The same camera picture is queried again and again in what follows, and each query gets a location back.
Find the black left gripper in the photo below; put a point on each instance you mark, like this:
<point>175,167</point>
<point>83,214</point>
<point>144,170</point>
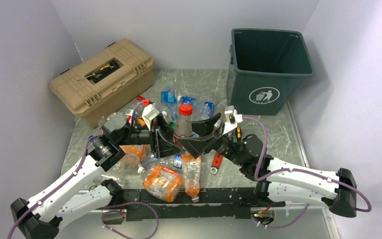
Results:
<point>166,148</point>

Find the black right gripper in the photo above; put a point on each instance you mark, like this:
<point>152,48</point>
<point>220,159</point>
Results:
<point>197,147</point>

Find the red cap cola bottle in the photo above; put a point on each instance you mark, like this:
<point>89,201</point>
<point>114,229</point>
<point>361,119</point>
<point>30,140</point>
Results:
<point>183,127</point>

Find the crushed clear blue label bottle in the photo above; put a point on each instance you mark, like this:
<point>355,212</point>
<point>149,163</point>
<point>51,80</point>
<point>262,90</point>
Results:
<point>172,162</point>

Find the tall orange label bottle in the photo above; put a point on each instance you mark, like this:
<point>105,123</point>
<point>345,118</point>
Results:
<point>191,168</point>

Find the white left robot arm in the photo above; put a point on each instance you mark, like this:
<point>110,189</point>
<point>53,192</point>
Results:
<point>43,215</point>

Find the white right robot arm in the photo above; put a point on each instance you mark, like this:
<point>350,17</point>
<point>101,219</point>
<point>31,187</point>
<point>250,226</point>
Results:
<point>277,180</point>

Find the dark green trash bin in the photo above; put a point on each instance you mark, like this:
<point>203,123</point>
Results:
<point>267,67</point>

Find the small blue label bottle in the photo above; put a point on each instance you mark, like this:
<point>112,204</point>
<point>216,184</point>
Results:
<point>206,111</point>

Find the large orange label bottle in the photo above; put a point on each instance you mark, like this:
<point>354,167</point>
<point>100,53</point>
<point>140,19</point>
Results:
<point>133,154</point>

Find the yellow black screwdriver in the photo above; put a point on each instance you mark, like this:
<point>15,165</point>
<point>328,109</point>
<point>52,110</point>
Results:
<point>238,132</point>

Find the blue label water bottle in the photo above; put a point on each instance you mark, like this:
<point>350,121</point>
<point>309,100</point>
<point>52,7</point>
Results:
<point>188,100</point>

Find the crushed orange label jug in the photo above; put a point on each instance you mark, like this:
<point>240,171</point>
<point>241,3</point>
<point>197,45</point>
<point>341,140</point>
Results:
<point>162,183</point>

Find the blue tinted water bottle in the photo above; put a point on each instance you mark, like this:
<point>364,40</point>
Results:
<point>169,101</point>

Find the red label clear bottle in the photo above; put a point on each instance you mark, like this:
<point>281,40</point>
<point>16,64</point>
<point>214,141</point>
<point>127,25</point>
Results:
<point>129,115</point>

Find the red cap clear bottle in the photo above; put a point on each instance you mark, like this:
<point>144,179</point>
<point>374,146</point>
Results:
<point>139,98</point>

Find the tan plastic toolbox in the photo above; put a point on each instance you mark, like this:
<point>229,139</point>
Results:
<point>106,82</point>

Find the red handled adjustable wrench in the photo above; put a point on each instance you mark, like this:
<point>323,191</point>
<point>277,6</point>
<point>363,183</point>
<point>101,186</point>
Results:
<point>216,162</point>

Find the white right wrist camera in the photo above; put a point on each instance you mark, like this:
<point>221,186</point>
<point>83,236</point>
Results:
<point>232,115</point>

